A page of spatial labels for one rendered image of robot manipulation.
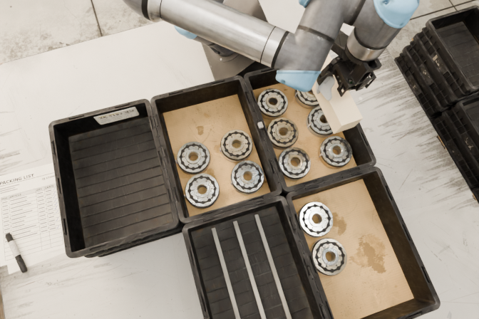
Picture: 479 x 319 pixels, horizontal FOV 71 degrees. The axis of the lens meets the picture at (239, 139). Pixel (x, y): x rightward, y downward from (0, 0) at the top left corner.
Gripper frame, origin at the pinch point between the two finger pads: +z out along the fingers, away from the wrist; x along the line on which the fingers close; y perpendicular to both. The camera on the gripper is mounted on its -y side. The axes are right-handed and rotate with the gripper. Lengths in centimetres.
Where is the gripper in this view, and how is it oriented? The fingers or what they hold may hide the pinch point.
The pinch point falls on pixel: (329, 84)
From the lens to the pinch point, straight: 93.2
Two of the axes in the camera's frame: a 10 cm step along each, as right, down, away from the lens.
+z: -0.5, 3.3, 9.4
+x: 9.4, -3.1, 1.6
